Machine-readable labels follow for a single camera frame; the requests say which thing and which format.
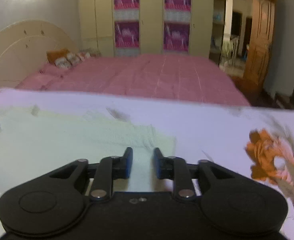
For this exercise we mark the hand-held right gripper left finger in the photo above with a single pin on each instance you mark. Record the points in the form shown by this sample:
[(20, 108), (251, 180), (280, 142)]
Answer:
[(129, 165)]

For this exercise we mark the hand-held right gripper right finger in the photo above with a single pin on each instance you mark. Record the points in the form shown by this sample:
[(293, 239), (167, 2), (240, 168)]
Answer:
[(158, 165)]

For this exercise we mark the light green sweater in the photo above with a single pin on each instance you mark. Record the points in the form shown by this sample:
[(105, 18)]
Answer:
[(62, 150)]

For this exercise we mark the purple floral bedsheet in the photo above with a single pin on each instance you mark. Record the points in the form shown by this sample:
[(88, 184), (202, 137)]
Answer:
[(211, 135)]

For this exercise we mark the cream arched headboard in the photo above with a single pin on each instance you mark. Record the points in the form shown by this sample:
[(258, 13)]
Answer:
[(22, 52)]

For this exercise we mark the pink bedspread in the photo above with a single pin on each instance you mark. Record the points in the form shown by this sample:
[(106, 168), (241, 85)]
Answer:
[(149, 77)]

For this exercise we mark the orange pillow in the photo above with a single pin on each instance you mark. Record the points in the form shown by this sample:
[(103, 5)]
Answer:
[(55, 55)]

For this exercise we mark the patterned pillow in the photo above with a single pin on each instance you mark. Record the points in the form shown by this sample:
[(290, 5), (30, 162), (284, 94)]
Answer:
[(72, 60)]

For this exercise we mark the yellowish cloth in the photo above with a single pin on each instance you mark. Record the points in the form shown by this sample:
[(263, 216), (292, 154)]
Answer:
[(226, 48)]

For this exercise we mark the metal stair railing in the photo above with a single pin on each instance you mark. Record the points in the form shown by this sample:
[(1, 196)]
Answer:
[(233, 52)]

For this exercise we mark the cream wardrobe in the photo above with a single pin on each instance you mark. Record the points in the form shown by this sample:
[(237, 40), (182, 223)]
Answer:
[(150, 17)]

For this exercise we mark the open corner shelf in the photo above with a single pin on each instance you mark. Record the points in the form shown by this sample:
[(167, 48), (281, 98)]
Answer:
[(218, 30)]

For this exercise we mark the brown wooden door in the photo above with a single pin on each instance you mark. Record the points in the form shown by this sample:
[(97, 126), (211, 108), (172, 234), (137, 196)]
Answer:
[(259, 42)]

